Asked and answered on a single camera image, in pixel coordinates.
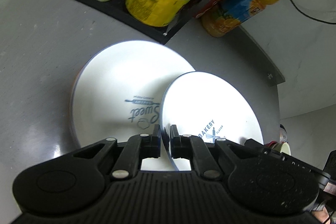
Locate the white Bakery plate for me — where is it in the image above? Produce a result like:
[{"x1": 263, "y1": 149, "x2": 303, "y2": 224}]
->
[{"x1": 159, "y1": 71, "x2": 264, "y2": 171}]

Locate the white Sweet plate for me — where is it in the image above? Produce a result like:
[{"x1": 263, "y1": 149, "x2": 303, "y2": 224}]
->
[{"x1": 69, "y1": 40, "x2": 197, "y2": 171}]

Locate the white bowl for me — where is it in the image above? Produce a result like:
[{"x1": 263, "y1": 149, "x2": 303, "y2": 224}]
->
[{"x1": 271, "y1": 142, "x2": 291, "y2": 156}]

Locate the orange juice bottle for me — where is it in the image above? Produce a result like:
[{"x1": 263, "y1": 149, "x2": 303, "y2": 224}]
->
[{"x1": 202, "y1": 0, "x2": 279, "y2": 38}]

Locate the black power cable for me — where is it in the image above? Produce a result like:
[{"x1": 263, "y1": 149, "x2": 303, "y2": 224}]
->
[{"x1": 284, "y1": 0, "x2": 336, "y2": 25}]

